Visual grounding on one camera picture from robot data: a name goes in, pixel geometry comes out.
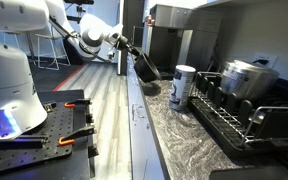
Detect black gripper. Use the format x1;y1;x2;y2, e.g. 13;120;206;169
117;36;140;56

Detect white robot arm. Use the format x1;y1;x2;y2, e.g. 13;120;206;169
0;0;139;142

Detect black commercial coffee maker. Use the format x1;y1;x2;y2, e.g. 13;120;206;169
142;4;222;79

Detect orange hot water tap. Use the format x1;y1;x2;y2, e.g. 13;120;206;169
146;15;154;27

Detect white cylindrical canister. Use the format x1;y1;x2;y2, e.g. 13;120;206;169
169;65;196;111

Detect white metal stool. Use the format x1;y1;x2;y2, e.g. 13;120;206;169
27;32;71;70

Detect upper orange black clamp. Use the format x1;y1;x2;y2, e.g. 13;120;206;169
64;99;91;108

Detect orange black clamp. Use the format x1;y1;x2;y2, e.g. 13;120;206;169
58;126;96;146
64;99;91;108

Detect lower orange black clamp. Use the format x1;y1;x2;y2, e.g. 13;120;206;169
58;126;96;146

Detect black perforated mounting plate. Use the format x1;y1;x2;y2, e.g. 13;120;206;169
0;101;93;177

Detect grey lower cabinets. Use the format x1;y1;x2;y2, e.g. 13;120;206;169
127;54;164;180

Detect stainless steel pot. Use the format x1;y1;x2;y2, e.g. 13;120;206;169
220;60;279;100

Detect black dish drying rack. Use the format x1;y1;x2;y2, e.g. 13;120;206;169
188;72;288;157

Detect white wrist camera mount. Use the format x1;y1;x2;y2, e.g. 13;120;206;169
105;23;123;62

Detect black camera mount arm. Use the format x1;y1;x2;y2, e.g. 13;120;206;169
63;0;94;24

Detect white wall outlet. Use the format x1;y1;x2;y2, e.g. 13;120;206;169
252;52;278;68

